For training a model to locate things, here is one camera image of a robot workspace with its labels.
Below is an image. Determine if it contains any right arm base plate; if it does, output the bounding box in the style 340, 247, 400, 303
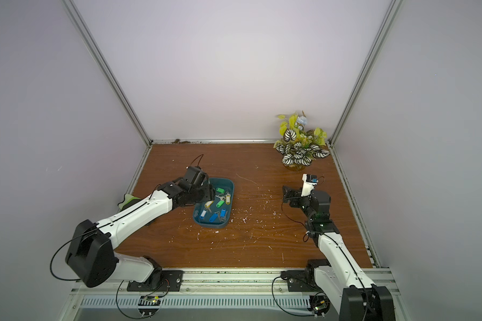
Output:
280, 270, 323, 293

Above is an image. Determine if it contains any controller board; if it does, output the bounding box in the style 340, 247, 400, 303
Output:
137, 296, 161, 318
309, 292, 331, 318

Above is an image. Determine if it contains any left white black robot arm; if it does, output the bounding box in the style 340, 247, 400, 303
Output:
65, 167, 215, 290

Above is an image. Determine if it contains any left controller board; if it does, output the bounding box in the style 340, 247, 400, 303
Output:
137, 296, 161, 318

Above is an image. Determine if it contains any blue tag key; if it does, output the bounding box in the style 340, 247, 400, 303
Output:
209, 213, 218, 223
199, 209, 208, 219
220, 209, 227, 221

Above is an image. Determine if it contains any artificial potted plant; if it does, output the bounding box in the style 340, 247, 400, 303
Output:
273, 111, 331, 171

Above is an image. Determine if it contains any black green work glove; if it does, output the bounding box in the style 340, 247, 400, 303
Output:
118, 193, 144, 213

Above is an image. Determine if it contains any teal plastic storage box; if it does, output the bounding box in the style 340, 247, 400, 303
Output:
193, 178, 234, 229

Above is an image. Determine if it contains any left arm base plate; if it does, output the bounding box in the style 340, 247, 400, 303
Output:
127, 270, 184, 292

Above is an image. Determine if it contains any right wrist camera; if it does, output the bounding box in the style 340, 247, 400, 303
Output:
301, 174, 319, 197

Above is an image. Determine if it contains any aluminium front rail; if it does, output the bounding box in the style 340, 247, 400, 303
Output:
72, 267, 400, 295

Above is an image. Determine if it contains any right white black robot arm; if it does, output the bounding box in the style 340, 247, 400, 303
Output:
283, 184, 396, 320

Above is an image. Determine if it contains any right controller board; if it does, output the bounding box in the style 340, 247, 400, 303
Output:
309, 292, 331, 318

